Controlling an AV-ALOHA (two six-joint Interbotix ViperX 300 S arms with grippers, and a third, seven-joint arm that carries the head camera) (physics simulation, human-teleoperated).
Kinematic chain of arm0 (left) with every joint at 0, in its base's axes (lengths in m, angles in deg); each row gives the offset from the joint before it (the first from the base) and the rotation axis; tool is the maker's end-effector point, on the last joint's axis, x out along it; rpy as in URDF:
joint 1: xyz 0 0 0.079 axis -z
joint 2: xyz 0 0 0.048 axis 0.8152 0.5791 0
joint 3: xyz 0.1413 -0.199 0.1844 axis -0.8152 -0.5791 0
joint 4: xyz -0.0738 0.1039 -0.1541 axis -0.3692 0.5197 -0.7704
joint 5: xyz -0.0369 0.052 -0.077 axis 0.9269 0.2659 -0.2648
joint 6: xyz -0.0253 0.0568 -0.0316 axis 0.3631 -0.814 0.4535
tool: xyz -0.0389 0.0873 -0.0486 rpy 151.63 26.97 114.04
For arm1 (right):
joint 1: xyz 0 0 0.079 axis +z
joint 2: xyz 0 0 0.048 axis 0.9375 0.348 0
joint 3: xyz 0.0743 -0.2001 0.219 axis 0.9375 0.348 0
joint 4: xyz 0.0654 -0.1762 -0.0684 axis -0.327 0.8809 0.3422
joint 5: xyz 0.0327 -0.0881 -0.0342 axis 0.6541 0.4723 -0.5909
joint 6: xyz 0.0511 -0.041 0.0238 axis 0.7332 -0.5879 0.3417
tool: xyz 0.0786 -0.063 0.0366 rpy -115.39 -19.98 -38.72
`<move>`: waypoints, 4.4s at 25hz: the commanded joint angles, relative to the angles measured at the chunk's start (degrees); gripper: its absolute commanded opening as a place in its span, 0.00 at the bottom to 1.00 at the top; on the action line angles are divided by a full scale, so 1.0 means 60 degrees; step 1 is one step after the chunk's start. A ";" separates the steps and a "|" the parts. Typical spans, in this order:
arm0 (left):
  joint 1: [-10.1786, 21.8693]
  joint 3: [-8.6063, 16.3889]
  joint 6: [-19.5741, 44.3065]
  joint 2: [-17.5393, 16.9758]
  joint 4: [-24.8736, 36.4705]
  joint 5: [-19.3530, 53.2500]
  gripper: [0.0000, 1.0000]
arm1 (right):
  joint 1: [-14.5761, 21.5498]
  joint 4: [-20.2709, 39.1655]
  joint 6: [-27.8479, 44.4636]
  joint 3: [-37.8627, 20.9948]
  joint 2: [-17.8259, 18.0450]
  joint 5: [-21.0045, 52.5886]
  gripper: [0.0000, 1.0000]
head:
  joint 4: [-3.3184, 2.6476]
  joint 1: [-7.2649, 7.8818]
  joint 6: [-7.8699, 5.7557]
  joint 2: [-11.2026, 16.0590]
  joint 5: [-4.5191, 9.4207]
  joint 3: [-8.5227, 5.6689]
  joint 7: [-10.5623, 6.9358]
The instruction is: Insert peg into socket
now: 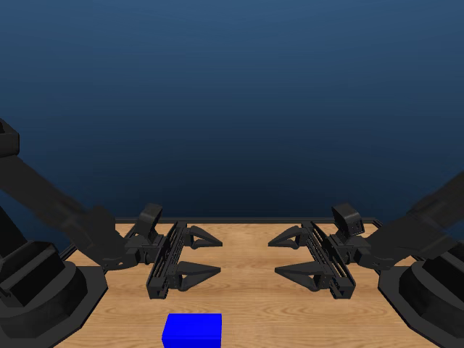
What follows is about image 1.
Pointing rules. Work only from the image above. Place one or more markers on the blue hollow socket block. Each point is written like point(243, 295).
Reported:
point(192, 330)

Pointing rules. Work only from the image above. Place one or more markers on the black table frame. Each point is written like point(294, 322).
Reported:
point(253, 219)

